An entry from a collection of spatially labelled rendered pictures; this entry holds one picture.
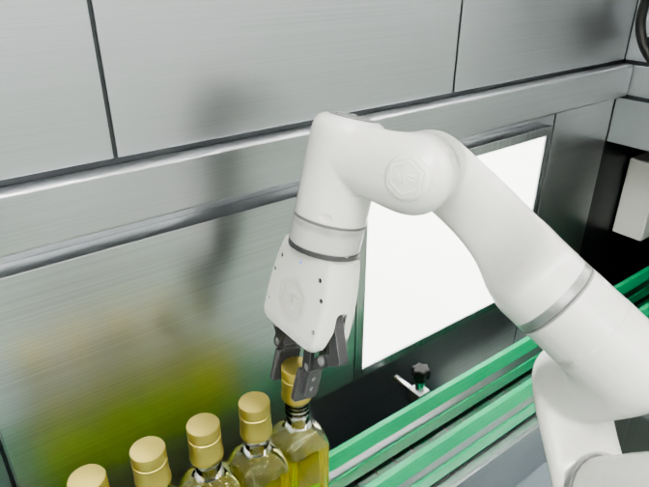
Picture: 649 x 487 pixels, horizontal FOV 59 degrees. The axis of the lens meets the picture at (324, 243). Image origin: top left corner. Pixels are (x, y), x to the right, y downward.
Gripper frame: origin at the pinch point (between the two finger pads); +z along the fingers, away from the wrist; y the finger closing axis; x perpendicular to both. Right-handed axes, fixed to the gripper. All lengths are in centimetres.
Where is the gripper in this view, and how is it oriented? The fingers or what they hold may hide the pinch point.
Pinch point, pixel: (296, 372)
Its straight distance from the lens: 66.1
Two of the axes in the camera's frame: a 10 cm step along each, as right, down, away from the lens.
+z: -2.1, 9.3, 3.0
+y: 6.0, 3.6, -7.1
